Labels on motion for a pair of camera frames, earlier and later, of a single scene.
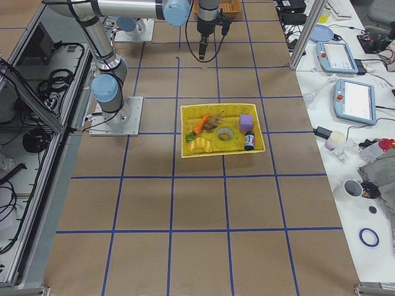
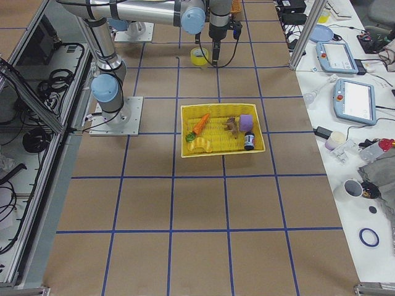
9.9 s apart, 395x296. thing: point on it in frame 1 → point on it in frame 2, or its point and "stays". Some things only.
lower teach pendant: x=354 y=101 stays
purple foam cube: x=245 y=123 stays
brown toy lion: x=213 y=121 → x=231 y=125
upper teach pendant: x=336 y=57 stays
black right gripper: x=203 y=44 → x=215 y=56
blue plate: x=321 y=33 stays
